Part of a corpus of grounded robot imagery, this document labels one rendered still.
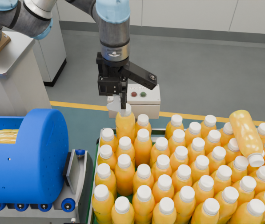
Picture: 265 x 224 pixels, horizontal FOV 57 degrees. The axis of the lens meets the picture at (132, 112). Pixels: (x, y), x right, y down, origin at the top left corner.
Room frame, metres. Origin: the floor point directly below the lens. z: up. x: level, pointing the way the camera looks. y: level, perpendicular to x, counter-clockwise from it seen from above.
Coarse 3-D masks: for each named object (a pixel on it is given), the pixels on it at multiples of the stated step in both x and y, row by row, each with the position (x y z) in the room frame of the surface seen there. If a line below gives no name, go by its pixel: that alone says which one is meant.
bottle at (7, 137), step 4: (4, 132) 0.46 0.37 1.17; (8, 132) 0.46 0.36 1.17; (12, 132) 0.46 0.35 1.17; (16, 132) 0.46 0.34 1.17; (0, 136) 0.44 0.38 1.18; (4, 136) 0.44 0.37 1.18; (8, 136) 0.44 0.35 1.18; (12, 136) 0.44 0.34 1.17; (16, 136) 0.44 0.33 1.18; (0, 140) 0.43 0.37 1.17; (4, 140) 0.43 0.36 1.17; (8, 140) 0.43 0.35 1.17; (12, 140) 0.43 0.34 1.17
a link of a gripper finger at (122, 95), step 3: (123, 87) 0.53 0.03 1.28; (123, 90) 0.52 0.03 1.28; (120, 93) 0.52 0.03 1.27; (123, 93) 0.52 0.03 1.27; (120, 96) 0.51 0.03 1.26; (123, 96) 0.51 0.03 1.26; (120, 99) 0.51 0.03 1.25; (123, 99) 0.51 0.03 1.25; (120, 102) 0.52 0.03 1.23; (123, 102) 0.51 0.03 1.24; (120, 105) 0.52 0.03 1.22; (123, 105) 0.51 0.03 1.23; (123, 108) 0.52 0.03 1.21
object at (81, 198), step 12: (84, 156) 0.52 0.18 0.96; (84, 168) 0.48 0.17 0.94; (84, 180) 0.44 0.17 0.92; (60, 192) 0.39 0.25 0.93; (84, 192) 0.41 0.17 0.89; (12, 204) 0.35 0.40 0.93; (36, 204) 0.35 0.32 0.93; (60, 204) 0.35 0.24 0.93; (84, 204) 0.38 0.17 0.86; (84, 216) 0.35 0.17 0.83
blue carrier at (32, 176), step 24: (0, 120) 0.57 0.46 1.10; (24, 120) 0.45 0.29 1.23; (48, 120) 0.46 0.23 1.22; (0, 144) 0.38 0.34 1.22; (24, 144) 0.38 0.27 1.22; (48, 144) 0.41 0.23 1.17; (0, 168) 0.33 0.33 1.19; (24, 168) 0.33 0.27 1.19; (48, 168) 0.37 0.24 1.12; (0, 192) 0.30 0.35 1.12; (24, 192) 0.30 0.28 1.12; (48, 192) 0.32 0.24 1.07
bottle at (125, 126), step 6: (120, 114) 0.55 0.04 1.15; (132, 114) 0.56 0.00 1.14; (120, 120) 0.54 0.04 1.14; (126, 120) 0.53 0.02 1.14; (132, 120) 0.54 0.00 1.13; (120, 126) 0.53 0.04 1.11; (126, 126) 0.53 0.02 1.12; (132, 126) 0.54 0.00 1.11; (120, 132) 0.53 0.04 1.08; (126, 132) 0.53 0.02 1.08; (132, 132) 0.54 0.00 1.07; (132, 138) 0.54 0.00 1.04; (132, 144) 0.54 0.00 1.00
